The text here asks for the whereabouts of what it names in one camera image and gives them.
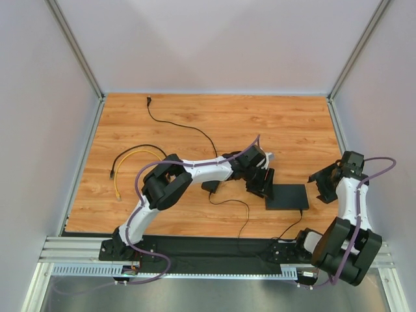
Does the black network switch box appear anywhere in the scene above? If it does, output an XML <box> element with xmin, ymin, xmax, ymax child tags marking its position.
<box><xmin>265</xmin><ymin>184</ymin><xmax>309</xmax><ymax>211</ymax></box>

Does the thin black power cable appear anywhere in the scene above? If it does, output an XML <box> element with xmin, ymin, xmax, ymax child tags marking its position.
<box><xmin>144</xmin><ymin>95</ymin><xmax>305</xmax><ymax>254</ymax></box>

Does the yellow ethernet cable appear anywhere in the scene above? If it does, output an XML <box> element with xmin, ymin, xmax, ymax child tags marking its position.
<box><xmin>113</xmin><ymin>149</ymin><xmax>165</xmax><ymax>202</ymax></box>

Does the black ethernet cable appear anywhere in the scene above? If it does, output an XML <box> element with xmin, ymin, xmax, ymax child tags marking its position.
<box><xmin>109</xmin><ymin>144</ymin><xmax>168</xmax><ymax>180</ymax></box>

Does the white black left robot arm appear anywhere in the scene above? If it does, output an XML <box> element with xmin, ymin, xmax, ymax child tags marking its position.
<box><xmin>112</xmin><ymin>144</ymin><xmax>274</xmax><ymax>259</ymax></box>

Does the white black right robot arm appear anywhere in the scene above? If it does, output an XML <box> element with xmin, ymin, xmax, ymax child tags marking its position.
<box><xmin>295</xmin><ymin>151</ymin><xmax>382</xmax><ymax>286</ymax></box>

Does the black power adapter brick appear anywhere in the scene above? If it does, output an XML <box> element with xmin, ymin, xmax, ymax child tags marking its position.
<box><xmin>201</xmin><ymin>181</ymin><xmax>220</xmax><ymax>194</ymax></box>

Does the black base mat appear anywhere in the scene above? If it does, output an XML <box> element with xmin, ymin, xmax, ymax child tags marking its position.
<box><xmin>136</xmin><ymin>235</ymin><xmax>303</xmax><ymax>273</ymax></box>

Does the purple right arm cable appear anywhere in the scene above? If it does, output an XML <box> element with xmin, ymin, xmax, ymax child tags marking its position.
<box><xmin>295</xmin><ymin>157</ymin><xmax>398</xmax><ymax>291</ymax></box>

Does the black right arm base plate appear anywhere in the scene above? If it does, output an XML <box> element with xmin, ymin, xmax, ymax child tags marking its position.
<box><xmin>271</xmin><ymin>241</ymin><xmax>311</xmax><ymax>264</ymax></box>

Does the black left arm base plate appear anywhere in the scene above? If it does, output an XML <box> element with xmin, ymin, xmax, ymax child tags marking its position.
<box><xmin>98</xmin><ymin>239</ymin><xmax>157</xmax><ymax>262</ymax></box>

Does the right aluminium frame post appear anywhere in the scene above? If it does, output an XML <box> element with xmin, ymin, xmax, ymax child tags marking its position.
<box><xmin>327</xmin><ymin>0</ymin><xmax>392</xmax><ymax>104</ymax></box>

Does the aluminium frame post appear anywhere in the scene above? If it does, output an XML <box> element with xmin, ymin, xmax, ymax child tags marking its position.
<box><xmin>327</xmin><ymin>0</ymin><xmax>392</xmax><ymax>104</ymax></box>
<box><xmin>45</xmin><ymin>0</ymin><xmax>107</xmax><ymax>99</ymax></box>

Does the grey slotted cable duct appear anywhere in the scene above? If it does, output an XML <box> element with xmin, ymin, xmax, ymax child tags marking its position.
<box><xmin>51</xmin><ymin>263</ymin><xmax>318</xmax><ymax>281</ymax></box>

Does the aluminium frame rail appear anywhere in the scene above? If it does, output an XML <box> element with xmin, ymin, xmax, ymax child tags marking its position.
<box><xmin>38</xmin><ymin>235</ymin><xmax>396</xmax><ymax>268</ymax></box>

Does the left aluminium frame post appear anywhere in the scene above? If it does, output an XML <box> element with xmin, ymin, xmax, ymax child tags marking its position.
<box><xmin>45</xmin><ymin>0</ymin><xmax>107</xmax><ymax>99</ymax></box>

